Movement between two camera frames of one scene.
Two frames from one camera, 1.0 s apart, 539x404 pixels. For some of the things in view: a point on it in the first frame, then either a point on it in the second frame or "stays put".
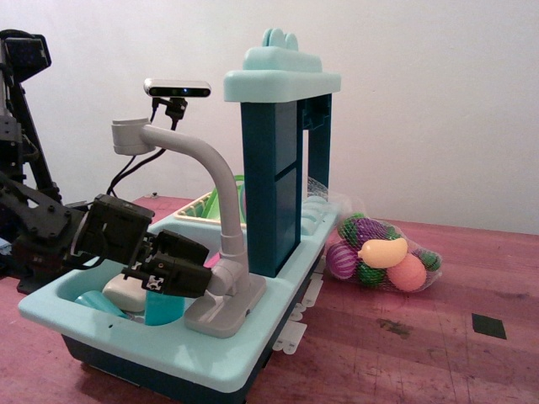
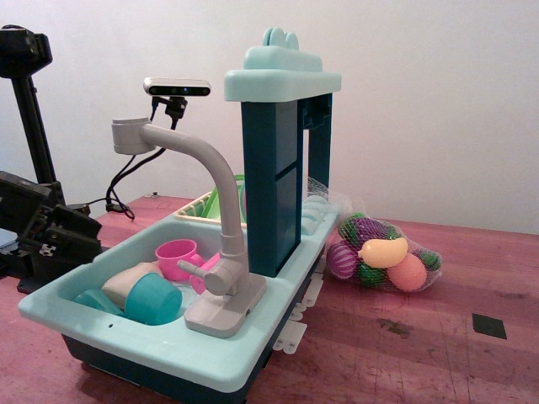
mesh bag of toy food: x=365 y=250 stays put
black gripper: x=115 y=230 → x=22 y=199
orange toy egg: x=409 y=274 stays put
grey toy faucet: x=237 y=294 stays put
